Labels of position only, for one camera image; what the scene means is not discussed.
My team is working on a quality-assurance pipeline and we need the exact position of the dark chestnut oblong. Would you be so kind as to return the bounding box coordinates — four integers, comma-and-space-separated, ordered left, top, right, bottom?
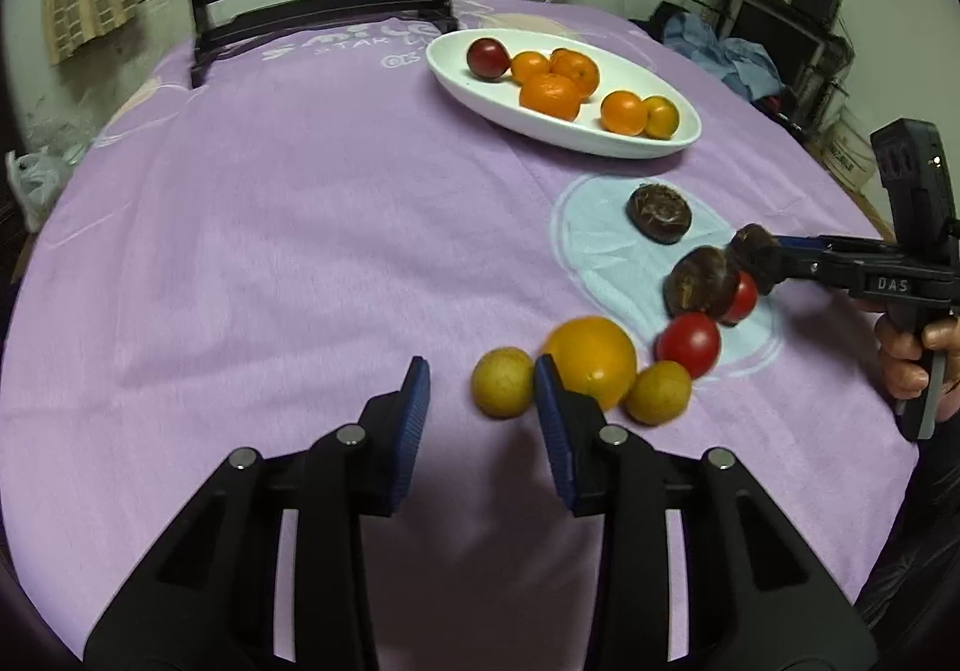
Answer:
662, 247, 739, 320

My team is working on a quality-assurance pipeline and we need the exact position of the small yellow-orange citrus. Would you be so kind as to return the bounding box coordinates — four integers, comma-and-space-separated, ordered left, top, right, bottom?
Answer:
643, 95, 680, 139

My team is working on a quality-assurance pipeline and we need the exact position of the small yellow fruit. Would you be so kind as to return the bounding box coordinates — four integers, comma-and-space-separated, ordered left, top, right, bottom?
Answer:
622, 361, 693, 427
470, 346, 534, 419

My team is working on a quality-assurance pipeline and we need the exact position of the right hand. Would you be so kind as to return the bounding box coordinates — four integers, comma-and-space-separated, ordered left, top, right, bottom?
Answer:
874, 313, 958, 417

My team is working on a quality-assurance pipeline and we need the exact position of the red cherry tomato partly hidden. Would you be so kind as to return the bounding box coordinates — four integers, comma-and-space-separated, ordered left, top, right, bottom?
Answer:
721, 271, 760, 326

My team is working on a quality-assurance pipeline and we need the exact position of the red cherry tomato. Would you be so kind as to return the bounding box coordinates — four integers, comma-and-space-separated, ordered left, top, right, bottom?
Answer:
656, 313, 721, 378

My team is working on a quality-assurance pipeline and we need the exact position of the dark water chestnut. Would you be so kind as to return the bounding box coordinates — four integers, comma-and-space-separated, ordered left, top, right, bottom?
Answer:
626, 183, 693, 245

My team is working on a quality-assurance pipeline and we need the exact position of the blue cloth pile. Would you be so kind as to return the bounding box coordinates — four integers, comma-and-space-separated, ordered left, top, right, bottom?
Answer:
662, 11, 784, 102

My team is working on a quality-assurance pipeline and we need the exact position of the black shelf stand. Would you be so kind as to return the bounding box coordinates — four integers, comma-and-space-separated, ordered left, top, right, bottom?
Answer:
715, 0, 854, 136

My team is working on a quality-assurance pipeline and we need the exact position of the large yellow orange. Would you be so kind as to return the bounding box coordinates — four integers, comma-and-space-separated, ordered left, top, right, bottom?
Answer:
540, 315, 638, 411

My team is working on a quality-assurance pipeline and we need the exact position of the orange citrus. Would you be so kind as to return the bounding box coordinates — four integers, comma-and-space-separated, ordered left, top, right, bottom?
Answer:
601, 89, 649, 136

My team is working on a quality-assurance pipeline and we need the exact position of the white oval plate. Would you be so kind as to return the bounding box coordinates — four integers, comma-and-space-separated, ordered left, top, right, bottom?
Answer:
424, 27, 705, 161

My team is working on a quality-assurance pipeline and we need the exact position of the mandarin orange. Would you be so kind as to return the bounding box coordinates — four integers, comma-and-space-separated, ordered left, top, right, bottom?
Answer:
519, 73, 583, 122
550, 49, 601, 100

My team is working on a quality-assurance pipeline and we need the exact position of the mandarin orange back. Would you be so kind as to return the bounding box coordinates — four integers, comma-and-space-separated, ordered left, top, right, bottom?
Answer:
550, 49, 601, 100

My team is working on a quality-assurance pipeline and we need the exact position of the purple tablecloth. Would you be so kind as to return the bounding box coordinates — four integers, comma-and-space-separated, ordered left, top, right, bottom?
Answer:
2, 0, 871, 669

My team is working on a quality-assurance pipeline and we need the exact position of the small orange left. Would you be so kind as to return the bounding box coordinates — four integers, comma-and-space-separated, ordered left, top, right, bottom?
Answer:
509, 50, 551, 86

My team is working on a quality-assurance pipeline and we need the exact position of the dark red plum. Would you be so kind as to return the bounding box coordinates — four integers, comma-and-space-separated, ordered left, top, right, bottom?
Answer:
466, 37, 511, 83

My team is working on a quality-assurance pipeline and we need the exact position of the white plastic bag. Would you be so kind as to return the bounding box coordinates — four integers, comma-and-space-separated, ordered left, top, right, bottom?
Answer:
5, 151, 73, 233

